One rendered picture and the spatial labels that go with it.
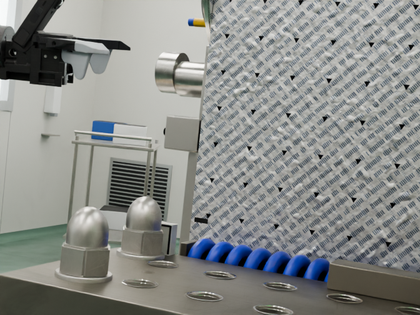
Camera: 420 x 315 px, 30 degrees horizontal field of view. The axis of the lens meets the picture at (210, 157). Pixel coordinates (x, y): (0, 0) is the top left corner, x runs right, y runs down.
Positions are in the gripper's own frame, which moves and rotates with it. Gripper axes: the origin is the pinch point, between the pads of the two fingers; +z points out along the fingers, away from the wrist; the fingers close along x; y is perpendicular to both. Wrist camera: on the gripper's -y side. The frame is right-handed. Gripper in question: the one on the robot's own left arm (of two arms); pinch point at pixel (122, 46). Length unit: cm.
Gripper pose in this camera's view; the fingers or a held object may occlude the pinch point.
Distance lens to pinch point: 127.6
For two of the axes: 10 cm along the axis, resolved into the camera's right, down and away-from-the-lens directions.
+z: 9.9, 1.1, -0.9
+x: -1.1, 1.8, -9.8
